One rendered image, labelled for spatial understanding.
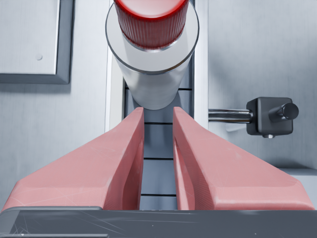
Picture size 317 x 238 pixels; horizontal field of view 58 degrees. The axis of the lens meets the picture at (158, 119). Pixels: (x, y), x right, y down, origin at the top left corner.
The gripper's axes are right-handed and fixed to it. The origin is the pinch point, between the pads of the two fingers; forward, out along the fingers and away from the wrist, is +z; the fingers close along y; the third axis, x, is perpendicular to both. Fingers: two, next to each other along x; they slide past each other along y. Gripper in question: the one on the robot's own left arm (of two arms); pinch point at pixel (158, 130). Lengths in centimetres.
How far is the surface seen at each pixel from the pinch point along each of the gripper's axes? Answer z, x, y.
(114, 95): 14.2, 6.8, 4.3
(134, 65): 4.3, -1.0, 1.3
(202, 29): 13.9, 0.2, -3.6
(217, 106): 20.8, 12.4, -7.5
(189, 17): 5.7, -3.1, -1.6
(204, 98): 10.1, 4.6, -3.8
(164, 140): 14.1, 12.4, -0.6
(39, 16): 23.2, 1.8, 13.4
